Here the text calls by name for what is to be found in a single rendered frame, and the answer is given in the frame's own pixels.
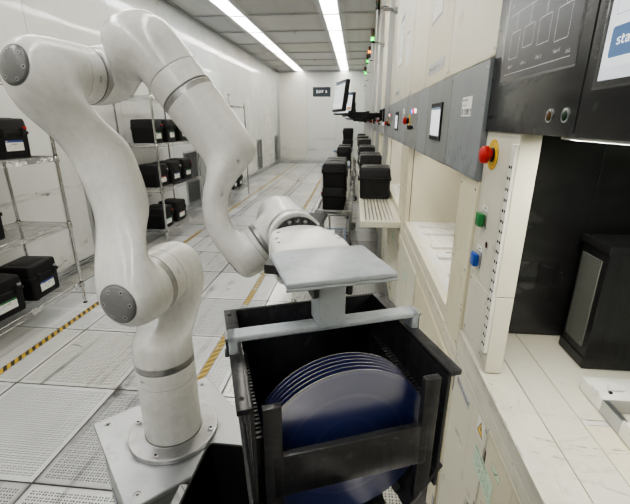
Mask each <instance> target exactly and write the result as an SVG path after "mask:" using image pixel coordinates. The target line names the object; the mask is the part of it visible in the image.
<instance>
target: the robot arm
mask: <svg viewBox="0 0 630 504"><path fill-rule="evenodd" d="M100 36H101V42H102V43H101V44H98V45H94V46H87V45H84V44H79V43H75V42H71V41H67V40H62V39H58V38H54V37H49V36H44V35H36V34H23V35H19V36H15V37H13V38H12V39H10V40H9V41H7V42H6V43H5V45H4V46H3V47H2V49H1V51H0V79H1V81H2V84H3V86H4V88H5V90H6V92H7V93H8V95H9V96H10V98H11V99H12V101H13V102H14V103H15V105H16V106H17V107H18V108H19V109H20V110H21V111H22V112H23V113H24V114H25V115H26V116H27V117H28V118H29V119H31V120H32V121H33V122H34V123H35V124H37V125H38V126H39V127H40V128H41V129H42V130H44V131H45V132H46V133H47V134H48V135H49V136H50V137H52V138H53V139H54V140H55V141H56V142H57V144H58V145H59V146H60V147H61V148H62V149H63V150H64V152H65V153H66V154H67V156H68V157H69V159H70V160H71V162H72V164H73V166H74V168H75V170H76V172H77V174H78V177H79V179H80V181H81V184H82V186H83V188H84V191H85V193H86V195H87V198H88V200H89V203H90V205H91V208H92V212H93V215H94V221H95V259H94V279H95V289H96V295H97V298H98V301H99V304H100V306H101V308H102V310H103V311H104V313H105V314H106V315H107V316H108V317H109V318H110V319H111V320H112V321H114V322H116V323H118V324H119V325H123V326H127V327H137V326H138V327H137V329H136V332H135V334H134V337H133V341H132V346H131V351H132V360H133V366H134V372H135V377H136V383H137V389H138V395H139V401H140V406H141V412H142V416H141V417H140V418H139V419H138V420H137V421H136V422H135V424H134V425H133V426H132V428H131V430H130V432H129V436H128V445H129V449H130V452H131V453H132V455H133V456H134V457H135V458H136V459H137V460H139V461H141V462H143V463H147V464H150V465H168V464H173V463H177V462H180V461H183V460H185V459H187V458H190V457H192V456H193V455H195V454H197V453H198V452H200V451H201V450H202V449H203V448H205V447H206V446H207V445H208V444H209V443H210V441H211V440H212V439H213V437H214V435H215V433H216V431H217V427H218V417H217V414H216V411H215V410H214V408H213V407H212V406H211V405H209V404H208V403H206V402H204V401H201V400H199V391H198V382H197V373H196V364H195V355H194V347H193V339H192V334H193V328H194V323H195V320H196V316H197V313H198V309H199V305H200V301H201V296H202V291H203V282H204V274H203V267H202V263H201V260H200V258H199V256H198V254H197V253H196V251H195V250H194V249H193V248H192V247H190V246H189V245H187V244H185V243H182V242H178V241H168V242H164V243H161V244H158V245H156V246H154V247H152V248H149V249H147V242H146V229H147V223H148V217H149V200H148V194H147V190H146V186H145V183H144V180H143V177H142V174H141V172H140V169H139V166H138V164H137V161H136V159H135V156H134V154H133V152H132V150H131V148H130V146H129V145H128V143H127V142H126V141H125V140H124V139H123V138H122V137H121V136H120V135H119V134H118V133H117V132H116V131H115V130H114V129H112V128H111V127H110V126H109V125H108V124H107V123H106V122H105V121H104V120H103V119H102V118H101V117H100V116H99V115H98V114H97V113H96V112H95V110H94V109H93V108H92V107H91V106H90V105H95V106H101V105H110V104H115V103H119V102H122V101H124V100H127V99H129V98H130V97H132V96H133V95H134V94H135V92H136V91H137V89H138V87H139V85H140V84H141V83H142V82H143V83H144V84H145V85H146V87H147V88H148V89H149V90H150V92H151V93H152V94H153V96H154V97H155V98H156V100H157V101H158V102H159V104H160V105H161V106H162V107H163V109H164V110H165V111H166V113H167V114H168V115H169V117H170V118H171V119H172V120H173V122H174V123H175V124H176V126H177V127H178V128H179V129H180V131H181V132H182V133H183V134H184V136H185V137H186V138H187V140H188V141H189V142H190V143H191V145H192V146H193V147H194V149H195V150H196V151H197V152H198V154H199V155H200V156H201V158H202V159H203V161H204V163H205V165H206V179H205V184H204V190H203V197H202V213H203V220H204V224H205V227H206V230H207V232H208V234H209V236H210V238H211V239H212V241H213V243H214V244H215V245H216V247H217V248H218V249H219V251H220V252H221V253H222V255H223V256H224V257H225V259H226V260H227V262H228V263H229V264H230V265H231V266H232V267H233V269H234V270H235V271H236V272H237V273H238V274H240V275H241V276H243V277H246V278H249V277H253V276H255V275H257V274H258V273H260V272H261V271H263V270H264V273H266V274H274V277H275V279H276V280H277V281H278V282H279V283H280V284H283V285H284V283H283V281H282V279H281V277H280V275H279V273H278V271H277V269H276V267H275V265H274V263H273V261H272V259H271V257H270V253H273V252H285V251H297V250H309V249H321V248H332V247H344V246H349V244H348V243H347V242H346V241H345V240H344V239H342V238H341V237H340V236H338V235H337V234H335V233H333V232H331V231H329V230H327V229H325V228H323V227H320V226H319V223H318V222H317V221H316V220H315V219H314V218H313V217H312V216H311V215H310V214H309V213H307V212H306V211H305V210H304V209H303V208H302V207H300V206H299V205H298V204H297V203H296V202H295V201H293V200H292V199H291V198H289V197H286V196H282V195H277V196H272V197H270V198H268V199H266V200H265V201H264V202H263V203H262V204H261V205H260V207H259V209H258V211H257V216H256V220H255V221H254V222H253V223H251V224H250V225H249V226H248V227H246V228H245V229H243V230H242V231H238V230H237V229H236V228H235V227H234V225H233V224H232V222H231V220H230V218H229V214H228V199H229V195H230V192H231V190H232V187H233V186H234V184H235V182H236V181H237V179H238V178H239V176H240V175H241V174H242V173H243V171H244V170H245V169H246V168H247V166H248V165H249V164H250V163H251V161H252V160H253V158H254V157H255V155H256V151H257V150H256V145H255V142H254V140H253V138H252V137H251V135H250V134H249V132H248V131H247V130H246V128H245V127H244V125H243V124H242V123H241V121H240V120H239V118H238V117H237V116H236V114H235V113H234V111H233V110H232V109H231V107H230V106H229V104H228V103H227V102H226V100H225V99H224V97H223V96H222V95H221V93H220V92H219V90H218V89H217V88H216V86H215V85H214V84H213V82H212V81H211V79H210V78H209V77H208V75H207V74H206V73H205V71H204V70H203V68H202V67H201V66H200V64H199V63H198V62H197V60H196V59H195V58H194V56H193V55H192V53H191V52H190V51H189V49H188V48H187V47H186V45H185V44H184V43H183V41H182V40H181V39H180V37H179V36H178V35H177V33H176V32H175V31H174V30H173V29H172V27H171V26H170V25H169V24H168V23H167V22H166V21H165V20H164V19H162V18H161V17H160V16H158V15H157V14H155V13H153V12H150V11H148V10H144V9H128V10H124V11H120V12H117V13H115V14H113V15H111V16H109V17H108V18H107V19H106V20H105V21H104V22H103V24H102V27H101V31H100Z"/></svg>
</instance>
